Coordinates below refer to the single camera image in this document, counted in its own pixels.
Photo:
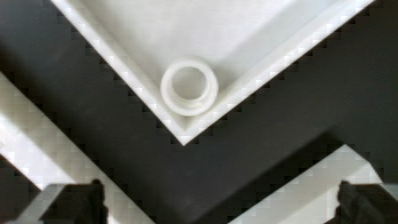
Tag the white L-shaped obstacle fence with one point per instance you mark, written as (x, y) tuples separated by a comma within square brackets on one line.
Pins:
[(55, 166)]

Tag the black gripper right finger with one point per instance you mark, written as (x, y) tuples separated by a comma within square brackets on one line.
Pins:
[(366, 204)]

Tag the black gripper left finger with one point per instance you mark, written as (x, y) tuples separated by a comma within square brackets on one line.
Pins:
[(67, 204)]

